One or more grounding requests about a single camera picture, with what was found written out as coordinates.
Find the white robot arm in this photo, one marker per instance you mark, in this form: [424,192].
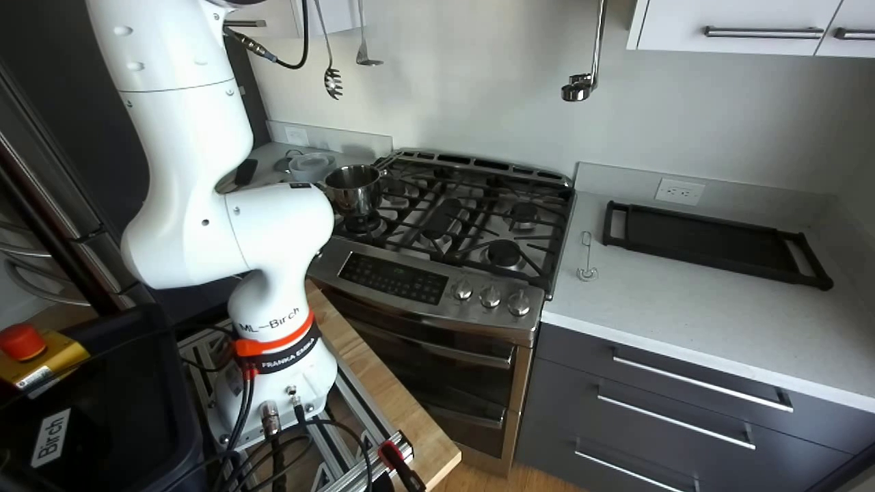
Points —
[171,69]

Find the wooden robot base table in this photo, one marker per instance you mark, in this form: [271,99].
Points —
[372,433]

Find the stainless steel gas stove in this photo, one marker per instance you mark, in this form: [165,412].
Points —
[440,222]

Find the left silver stove knob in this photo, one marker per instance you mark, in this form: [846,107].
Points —
[463,293]

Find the silver stove knob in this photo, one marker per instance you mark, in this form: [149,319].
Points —
[491,299]
[463,293]
[521,307]

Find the middle silver stove knob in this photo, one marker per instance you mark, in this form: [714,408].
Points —
[491,299]

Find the right silver stove knob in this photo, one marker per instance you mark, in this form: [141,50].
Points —
[521,307]

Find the small steel pot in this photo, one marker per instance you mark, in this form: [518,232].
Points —
[354,188]

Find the hanging slotted spoon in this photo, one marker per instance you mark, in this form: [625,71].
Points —
[332,77]

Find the dark lower drawer cabinet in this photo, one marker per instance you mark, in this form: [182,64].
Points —
[615,418]

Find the black griddle tray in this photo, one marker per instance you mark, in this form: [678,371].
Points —
[714,240]

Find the white upper cabinet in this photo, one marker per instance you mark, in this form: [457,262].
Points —
[807,28]

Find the red emergency stop button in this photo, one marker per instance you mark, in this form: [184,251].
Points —
[23,343]

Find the white wall outlet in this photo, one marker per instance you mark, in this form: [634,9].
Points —
[681,192]

